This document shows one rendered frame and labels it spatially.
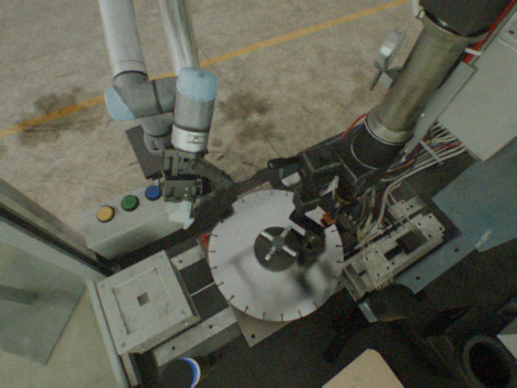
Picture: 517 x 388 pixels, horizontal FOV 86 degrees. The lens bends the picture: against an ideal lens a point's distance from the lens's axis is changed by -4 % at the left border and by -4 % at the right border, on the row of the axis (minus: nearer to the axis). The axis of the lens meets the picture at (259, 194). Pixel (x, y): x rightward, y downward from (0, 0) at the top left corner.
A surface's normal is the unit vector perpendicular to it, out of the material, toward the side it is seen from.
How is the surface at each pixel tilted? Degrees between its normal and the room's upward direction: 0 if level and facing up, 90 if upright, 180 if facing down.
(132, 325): 0
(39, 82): 0
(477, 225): 90
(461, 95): 90
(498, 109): 90
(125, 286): 0
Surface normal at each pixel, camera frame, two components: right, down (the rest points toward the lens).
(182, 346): 0.04, -0.47
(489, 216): -0.87, 0.42
